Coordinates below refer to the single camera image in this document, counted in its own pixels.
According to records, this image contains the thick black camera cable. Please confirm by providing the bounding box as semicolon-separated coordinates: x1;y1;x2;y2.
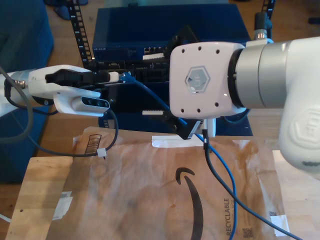
202;127;305;240

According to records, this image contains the blue sofa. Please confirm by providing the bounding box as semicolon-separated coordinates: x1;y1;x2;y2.
0;0;56;185

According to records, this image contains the blue grey slipper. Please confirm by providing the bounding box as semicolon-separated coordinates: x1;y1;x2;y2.
53;5;73;21

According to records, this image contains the blue network cable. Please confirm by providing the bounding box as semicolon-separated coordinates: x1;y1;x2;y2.
121;71;238;240

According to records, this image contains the white shipping label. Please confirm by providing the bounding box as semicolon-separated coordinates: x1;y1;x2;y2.
52;191;74;221

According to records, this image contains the short white tape piece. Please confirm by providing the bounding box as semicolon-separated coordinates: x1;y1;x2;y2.
270;214;291;237

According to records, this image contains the short black wrist cable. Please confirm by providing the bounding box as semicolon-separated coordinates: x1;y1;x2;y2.
3;81;60;116
253;11;274;42

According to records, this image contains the brown paper mailer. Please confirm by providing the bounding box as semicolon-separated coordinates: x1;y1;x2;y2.
47;126;292;240

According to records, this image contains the thick grey cable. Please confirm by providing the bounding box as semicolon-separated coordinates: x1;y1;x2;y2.
0;66;35;146

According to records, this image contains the black rack shelf tray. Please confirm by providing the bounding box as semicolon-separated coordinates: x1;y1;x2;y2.
96;81;176;114

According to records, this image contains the black rack server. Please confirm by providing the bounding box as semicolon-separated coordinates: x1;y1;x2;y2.
93;59;171;84

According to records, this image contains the blue network switch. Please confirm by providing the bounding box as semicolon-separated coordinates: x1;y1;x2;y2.
91;4;252;61

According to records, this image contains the long white tape strip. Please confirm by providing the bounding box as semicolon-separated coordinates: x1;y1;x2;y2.
151;134;206;148

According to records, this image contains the black open rack frame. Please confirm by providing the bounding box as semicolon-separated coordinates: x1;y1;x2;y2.
67;0;276;114

